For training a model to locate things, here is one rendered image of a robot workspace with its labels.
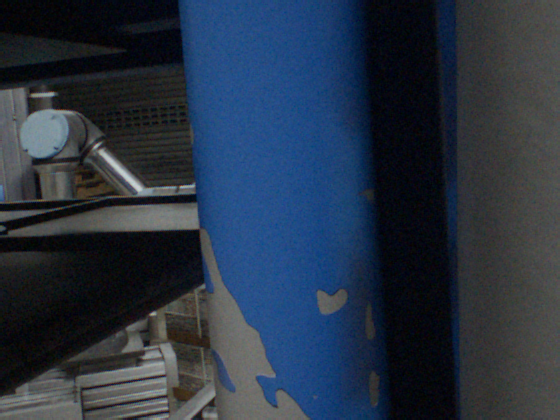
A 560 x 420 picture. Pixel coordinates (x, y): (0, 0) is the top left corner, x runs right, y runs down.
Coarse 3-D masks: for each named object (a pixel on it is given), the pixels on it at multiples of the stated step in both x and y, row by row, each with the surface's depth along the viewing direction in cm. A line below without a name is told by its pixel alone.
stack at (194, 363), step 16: (176, 304) 264; (192, 304) 259; (176, 320) 265; (192, 320) 259; (176, 352) 268; (192, 352) 262; (208, 352) 257; (192, 368) 264; (208, 368) 259; (192, 384) 265; (176, 400) 274
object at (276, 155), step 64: (192, 0) 7; (256, 0) 7; (320, 0) 7; (384, 0) 8; (448, 0) 7; (192, 64) 8; (256, 64) 7; (320, 64) 7; (384, 64) 8; (448, 64) 7; (192, 128) 8; (256, 128) 7; (320, 128) 7; (384, 128) 8; (448, 128) 7; (256, 192) 8; (320, 192) 7; (384, 192) 8; (448, 192) 7; (256, 256) 8; (320, 256) 7; (384, 256) 8; (448, 256) 8; (256, 320) 8; (320, 320) 8; (384, 320) 8; (448, 320) 8; (256, 384) 8; (320, 384) 8; (384, 384) 8; (448, 384) 8
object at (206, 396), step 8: (208, 384) 163; (200, 392) 159; (208, 392) 158; (192, 400) 154; (200, 400) 154; (208, 400) 153; (184, 408) 150; (192, 408) 150; (200, 408) 149; (176, 416) 146; (184, 416) 146; (192, 416) 145; (200, 416) 148
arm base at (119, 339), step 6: (120, 330) 193; (126, 330) 198; (114, 336) 191; (120, 336) 193; (126, 336) 195; (102, 342) 189; (108, 342) 189; (114, 342) 190; (120, 342) 192; (126, 342) 195; (90, 348) 188; (96, 348) 188; (102, 348) 189; (108, 348) 189; (114, 348) 190
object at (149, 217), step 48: (192, 192) 75; (0, 240) 50; (48, 240) 49; (96, 240) 48; (144, 240) 46; (192, 240) 45; (0, 288) 35; (48, 288) 34; (96, 288) 30; (144, 288) 31; (192, 288) 35; (0, 336) 23; (48, 336) 24; (96, 336) 27; (0, 384) 22
